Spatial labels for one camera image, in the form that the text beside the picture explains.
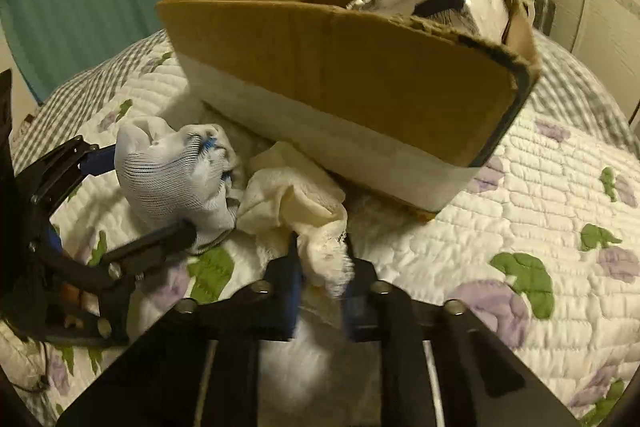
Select open cardboard box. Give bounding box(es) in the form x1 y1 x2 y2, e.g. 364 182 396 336
156 0 539 213

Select white floral quilt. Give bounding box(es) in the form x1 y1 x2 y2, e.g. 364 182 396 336
1 41 639 426

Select cream cloth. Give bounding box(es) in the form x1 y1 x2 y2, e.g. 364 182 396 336
236 142 354 298

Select grey checked bed sheet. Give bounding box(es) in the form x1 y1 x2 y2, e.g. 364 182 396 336
11 30 639 172

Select person's hand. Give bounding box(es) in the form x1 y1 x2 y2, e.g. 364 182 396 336
58 282 112 339

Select light blue knitted sock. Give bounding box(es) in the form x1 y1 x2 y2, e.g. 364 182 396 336
114 116 246 255

